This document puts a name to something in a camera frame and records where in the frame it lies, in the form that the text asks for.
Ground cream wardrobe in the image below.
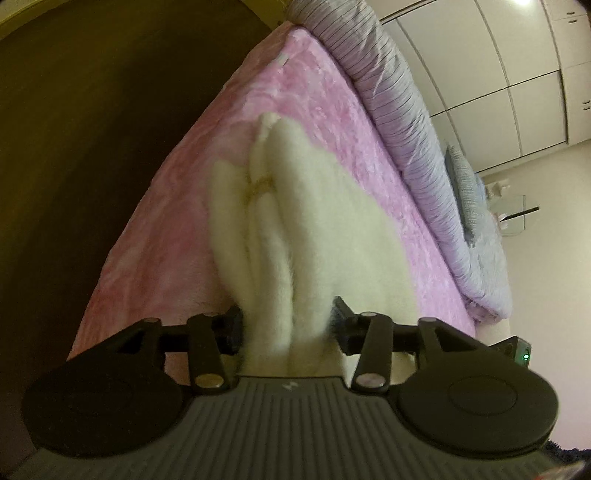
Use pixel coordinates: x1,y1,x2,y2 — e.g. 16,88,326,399
381,0,591,174

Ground oval mirror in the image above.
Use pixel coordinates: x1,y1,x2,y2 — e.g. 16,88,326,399
496,194,539,236

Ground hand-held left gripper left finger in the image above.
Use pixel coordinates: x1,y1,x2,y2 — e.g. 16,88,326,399
117,305,245,394

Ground cream fleece jacket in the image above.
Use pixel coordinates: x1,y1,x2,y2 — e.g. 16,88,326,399
208,113,416,377

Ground grey textured pillow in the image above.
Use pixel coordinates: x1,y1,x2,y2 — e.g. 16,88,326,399
443,145,481,243

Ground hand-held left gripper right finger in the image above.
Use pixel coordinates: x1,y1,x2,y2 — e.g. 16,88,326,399
331,295,481,394

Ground pink floral bed blanket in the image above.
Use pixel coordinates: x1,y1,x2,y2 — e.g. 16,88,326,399
69,25,476,365

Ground striped lilac duvet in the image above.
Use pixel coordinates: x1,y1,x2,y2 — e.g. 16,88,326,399
286,0,513,319

